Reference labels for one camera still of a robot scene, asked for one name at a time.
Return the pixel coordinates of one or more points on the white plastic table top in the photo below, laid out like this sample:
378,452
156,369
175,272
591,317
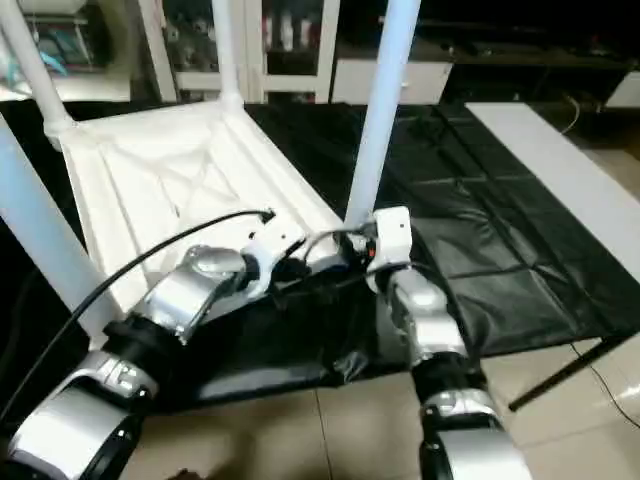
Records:
180,170

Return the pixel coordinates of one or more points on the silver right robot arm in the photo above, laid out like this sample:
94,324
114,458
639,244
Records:
425,320

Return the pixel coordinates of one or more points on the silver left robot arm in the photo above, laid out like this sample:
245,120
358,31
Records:
190,290

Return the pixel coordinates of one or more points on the black work mat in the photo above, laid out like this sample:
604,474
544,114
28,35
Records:
480,230

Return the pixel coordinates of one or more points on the white drawer unit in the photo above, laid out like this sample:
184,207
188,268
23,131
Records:
420,82

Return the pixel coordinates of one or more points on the white glass door cabinet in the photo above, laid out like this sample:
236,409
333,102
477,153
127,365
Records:
270,50

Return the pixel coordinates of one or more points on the white flat board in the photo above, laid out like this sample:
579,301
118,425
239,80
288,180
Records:
560,170

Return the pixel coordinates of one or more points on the black tripod leg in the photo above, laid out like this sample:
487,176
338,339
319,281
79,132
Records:
560,375

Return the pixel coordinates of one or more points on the dark low sideboard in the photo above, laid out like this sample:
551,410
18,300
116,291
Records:
530,40

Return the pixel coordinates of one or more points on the white low side cabinet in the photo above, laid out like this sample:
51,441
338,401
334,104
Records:
625,90

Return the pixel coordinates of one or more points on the light blue stand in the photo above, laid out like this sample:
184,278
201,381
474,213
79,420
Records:
45,55

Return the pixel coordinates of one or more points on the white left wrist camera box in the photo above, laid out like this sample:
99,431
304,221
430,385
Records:
272,250

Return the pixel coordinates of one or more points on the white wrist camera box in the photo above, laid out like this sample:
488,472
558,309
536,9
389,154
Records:
272,250
392,238

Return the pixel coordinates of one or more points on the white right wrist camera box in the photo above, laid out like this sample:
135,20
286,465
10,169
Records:
392,238

